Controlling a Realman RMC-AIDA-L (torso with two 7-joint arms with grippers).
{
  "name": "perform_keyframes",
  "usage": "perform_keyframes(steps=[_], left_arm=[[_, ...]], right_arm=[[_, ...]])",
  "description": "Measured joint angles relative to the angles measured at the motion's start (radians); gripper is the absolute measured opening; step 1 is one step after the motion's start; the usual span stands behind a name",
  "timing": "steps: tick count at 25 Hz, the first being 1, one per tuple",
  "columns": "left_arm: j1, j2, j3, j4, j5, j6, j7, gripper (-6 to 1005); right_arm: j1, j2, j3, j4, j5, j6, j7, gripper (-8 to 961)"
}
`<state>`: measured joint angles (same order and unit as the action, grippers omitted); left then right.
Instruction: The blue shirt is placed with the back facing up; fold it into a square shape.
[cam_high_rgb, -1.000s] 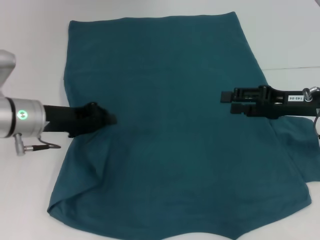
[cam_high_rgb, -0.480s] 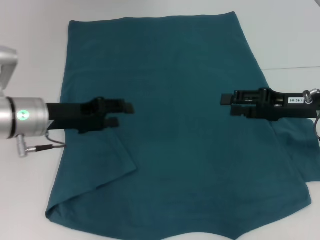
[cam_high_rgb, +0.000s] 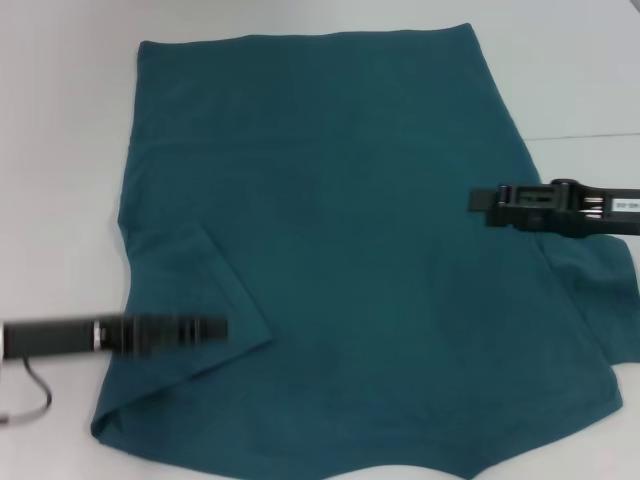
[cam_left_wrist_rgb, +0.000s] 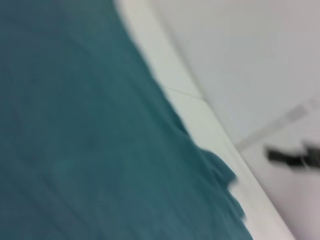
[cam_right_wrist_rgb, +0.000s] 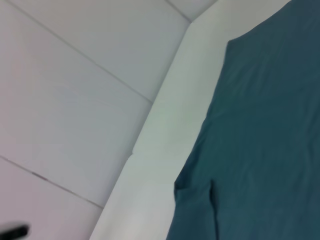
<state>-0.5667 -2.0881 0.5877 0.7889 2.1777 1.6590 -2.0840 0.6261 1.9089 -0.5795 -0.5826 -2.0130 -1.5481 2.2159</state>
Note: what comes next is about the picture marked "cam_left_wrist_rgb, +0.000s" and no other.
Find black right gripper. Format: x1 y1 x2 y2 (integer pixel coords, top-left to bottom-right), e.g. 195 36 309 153
264 142 320 173

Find teal blue t-shirt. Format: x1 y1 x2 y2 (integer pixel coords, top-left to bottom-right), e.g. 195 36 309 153
0 0 253 240

